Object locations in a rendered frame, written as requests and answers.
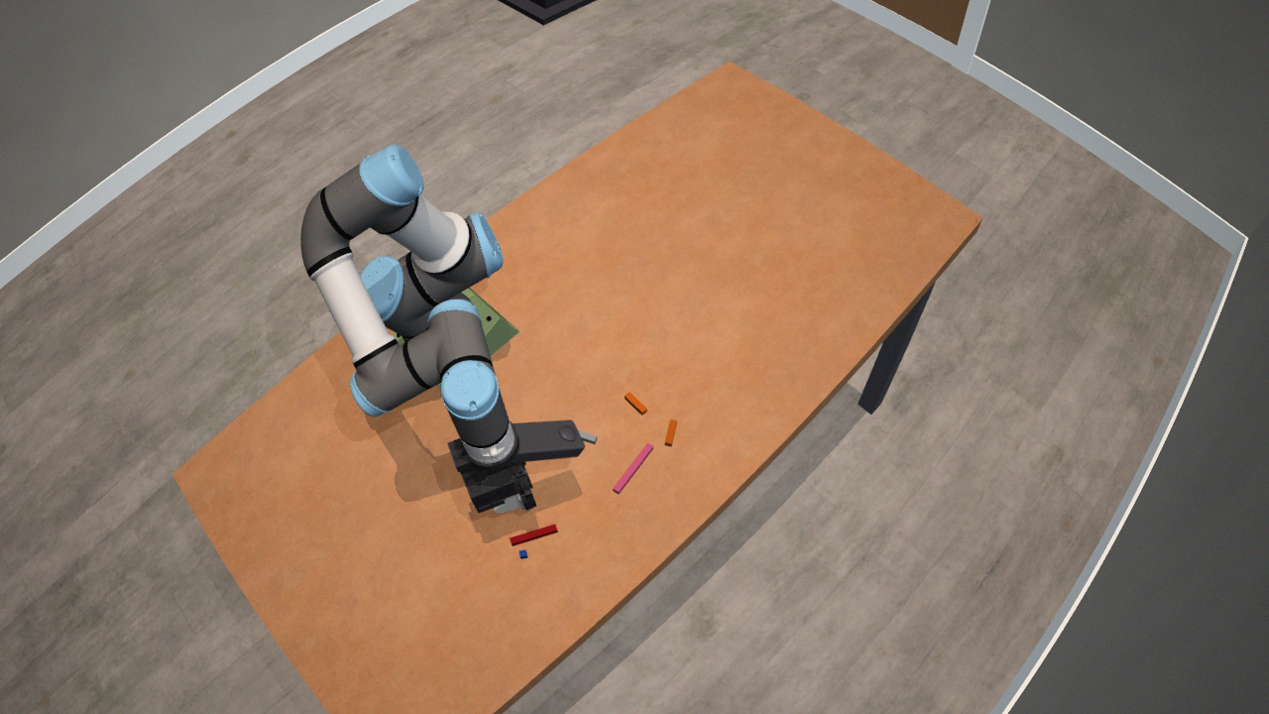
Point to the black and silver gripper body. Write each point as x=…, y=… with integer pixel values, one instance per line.
x=488, y=488

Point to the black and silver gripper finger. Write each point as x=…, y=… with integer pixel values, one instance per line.
x=522, y=500

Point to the pink rod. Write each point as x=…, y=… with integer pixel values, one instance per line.
x=632, y=469

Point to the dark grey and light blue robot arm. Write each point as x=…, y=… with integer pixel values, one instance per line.
x=409, y=295

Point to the red rod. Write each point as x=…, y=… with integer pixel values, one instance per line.
x=515, y=540

